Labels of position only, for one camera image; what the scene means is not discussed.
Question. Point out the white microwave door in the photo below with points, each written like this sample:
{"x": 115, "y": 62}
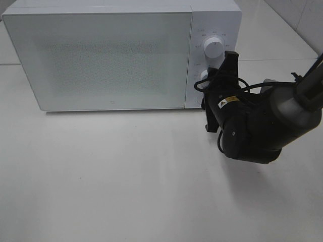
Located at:
{"x": 103, "y": 61}

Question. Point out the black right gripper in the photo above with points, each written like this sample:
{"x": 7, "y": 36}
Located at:
{"x": 223, "y": 87}

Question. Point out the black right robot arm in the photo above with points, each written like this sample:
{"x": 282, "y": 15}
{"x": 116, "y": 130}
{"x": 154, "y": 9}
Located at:
{"x": 254, "y": 122}

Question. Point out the white microwave knob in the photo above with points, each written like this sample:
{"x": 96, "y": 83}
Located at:
{"x": 213, "y": 47}
{"x": 203, "y": 77}

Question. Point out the white microwave oven body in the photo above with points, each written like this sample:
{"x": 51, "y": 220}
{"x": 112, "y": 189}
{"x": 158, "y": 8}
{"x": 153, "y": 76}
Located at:
{"x": 208, "y": 19}

